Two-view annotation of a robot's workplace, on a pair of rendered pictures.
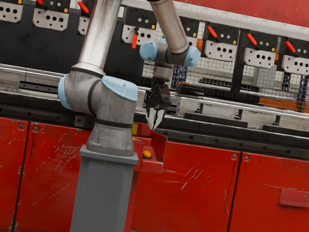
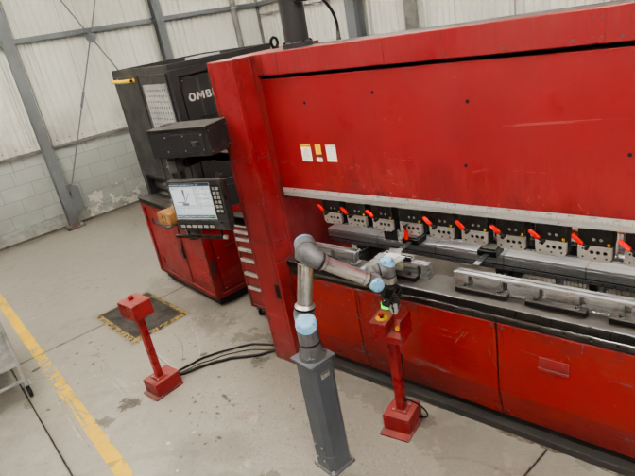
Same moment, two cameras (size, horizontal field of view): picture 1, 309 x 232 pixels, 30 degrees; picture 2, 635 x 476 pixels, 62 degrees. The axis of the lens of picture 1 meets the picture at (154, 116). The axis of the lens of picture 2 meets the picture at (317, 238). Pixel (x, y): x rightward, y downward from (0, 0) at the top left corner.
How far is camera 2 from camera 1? 2.57 m
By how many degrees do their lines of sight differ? 59
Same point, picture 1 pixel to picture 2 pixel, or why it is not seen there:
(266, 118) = (531, 291)
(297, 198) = (556, 367)
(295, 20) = (540, 207)
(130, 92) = (303, 331)
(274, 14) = (517, 203)
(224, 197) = (489, 354)
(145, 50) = not seen: hidden behind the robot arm
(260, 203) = (521, 364)
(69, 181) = not seen: hidden behind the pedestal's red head
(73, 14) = not seen: hidden behind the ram
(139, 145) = (381, 327)
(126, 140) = (311, 354)
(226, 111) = (492, 283)
